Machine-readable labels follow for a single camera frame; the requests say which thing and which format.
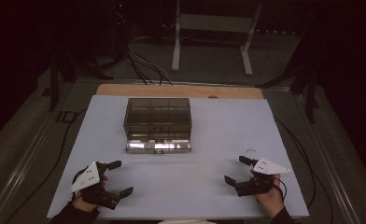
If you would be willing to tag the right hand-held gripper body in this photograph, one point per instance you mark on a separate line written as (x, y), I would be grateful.
(266, 167)

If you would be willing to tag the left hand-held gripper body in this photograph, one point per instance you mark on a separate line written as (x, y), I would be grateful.
(89, 179)

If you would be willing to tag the person's left hand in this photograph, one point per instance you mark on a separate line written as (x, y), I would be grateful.
(84, 206)

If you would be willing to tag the person's right hand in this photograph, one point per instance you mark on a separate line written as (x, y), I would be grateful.
(271, 200)

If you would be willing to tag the small red rubber band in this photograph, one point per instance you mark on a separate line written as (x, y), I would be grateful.
(251, 150)

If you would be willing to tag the white table board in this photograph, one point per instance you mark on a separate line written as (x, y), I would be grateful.
(218, 130)

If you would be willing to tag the clear plastic drawer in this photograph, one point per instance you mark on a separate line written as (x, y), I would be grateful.
(157, 146)

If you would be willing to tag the smoky clear plastic drawer box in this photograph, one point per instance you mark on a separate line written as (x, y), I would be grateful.
(157, 115)

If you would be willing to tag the black tripod stand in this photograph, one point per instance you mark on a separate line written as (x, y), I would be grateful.
(55, 77)
(310, 93)

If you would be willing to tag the wooden table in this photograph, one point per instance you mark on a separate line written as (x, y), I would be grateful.
(159, 90)

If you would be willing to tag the grey metal stand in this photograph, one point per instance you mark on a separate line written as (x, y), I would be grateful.
(213, 23)

